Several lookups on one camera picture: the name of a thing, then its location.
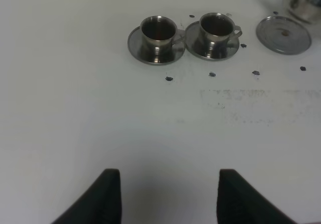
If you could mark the left stainless steel teacup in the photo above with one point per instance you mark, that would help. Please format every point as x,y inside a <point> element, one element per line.
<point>160,34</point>

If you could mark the stainless steel teapot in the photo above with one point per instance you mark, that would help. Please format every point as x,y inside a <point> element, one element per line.
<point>307,11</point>

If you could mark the right steel saucer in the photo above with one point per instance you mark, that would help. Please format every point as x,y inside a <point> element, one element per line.
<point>199,48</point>

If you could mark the stainless steel teacup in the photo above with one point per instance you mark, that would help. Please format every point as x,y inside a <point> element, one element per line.
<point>218,29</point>
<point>160,34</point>

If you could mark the right stainless steel teacup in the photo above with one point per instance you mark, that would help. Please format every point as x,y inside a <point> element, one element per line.
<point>218,29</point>

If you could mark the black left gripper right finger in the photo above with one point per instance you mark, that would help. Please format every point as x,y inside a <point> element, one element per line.
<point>239,202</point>

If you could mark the steel teapot saucer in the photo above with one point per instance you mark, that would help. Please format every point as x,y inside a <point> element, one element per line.
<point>283,35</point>

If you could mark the left steel saucer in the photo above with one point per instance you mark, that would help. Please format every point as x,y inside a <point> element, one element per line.
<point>142,54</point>

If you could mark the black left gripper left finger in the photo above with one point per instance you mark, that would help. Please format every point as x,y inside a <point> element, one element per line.
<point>100,203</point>

